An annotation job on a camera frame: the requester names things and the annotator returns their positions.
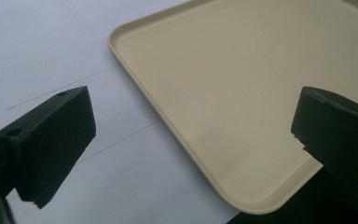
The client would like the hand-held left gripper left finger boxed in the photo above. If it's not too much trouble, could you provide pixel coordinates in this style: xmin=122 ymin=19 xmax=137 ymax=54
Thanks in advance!
xmin=0 ymin=86 xmax=97 ymax=210

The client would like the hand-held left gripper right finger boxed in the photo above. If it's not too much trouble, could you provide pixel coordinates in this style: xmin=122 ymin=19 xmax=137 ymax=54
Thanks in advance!
xmin=290 ymin=86 xmax=358 ymax=203

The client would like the beige plastic tray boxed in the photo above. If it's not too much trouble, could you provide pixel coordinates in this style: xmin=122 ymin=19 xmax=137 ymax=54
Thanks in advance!
xmin=107 ymin=0 xmax=358 ymax=216

